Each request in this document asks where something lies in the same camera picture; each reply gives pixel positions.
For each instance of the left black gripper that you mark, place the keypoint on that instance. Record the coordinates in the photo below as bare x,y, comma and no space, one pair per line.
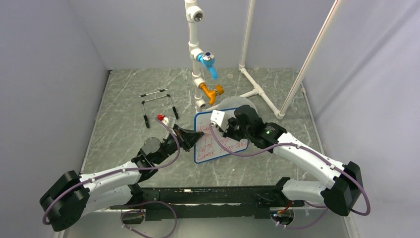
186,139

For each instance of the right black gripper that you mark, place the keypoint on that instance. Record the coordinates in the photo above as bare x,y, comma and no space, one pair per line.
228,134

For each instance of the blue framed whiteboard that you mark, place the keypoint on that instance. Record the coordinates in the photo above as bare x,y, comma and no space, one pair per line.
206,148

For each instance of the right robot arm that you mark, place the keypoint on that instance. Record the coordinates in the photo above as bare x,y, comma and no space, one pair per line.
339,185

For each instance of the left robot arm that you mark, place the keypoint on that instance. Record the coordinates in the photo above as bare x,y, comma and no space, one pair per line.
73,195

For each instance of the orange plastic tap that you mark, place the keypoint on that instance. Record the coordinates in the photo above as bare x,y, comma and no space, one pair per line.
211,94

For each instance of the blue plastic tap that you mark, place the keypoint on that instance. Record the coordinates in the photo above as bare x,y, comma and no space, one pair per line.
207,59

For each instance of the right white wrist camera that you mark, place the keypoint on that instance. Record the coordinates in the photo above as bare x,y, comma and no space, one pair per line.
220,119

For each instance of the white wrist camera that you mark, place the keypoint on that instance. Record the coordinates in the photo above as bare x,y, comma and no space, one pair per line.
166,120
220,119

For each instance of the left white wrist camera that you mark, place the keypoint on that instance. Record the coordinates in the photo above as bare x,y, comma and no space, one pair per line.
166,120

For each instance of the black wire whiteboard stand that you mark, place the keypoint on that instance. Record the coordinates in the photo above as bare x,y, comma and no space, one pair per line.
152,98

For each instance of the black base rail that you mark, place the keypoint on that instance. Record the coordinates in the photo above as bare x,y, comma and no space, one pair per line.
209,202

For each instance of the white PVC pipe frame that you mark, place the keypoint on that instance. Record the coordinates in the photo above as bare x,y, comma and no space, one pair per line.
194,14

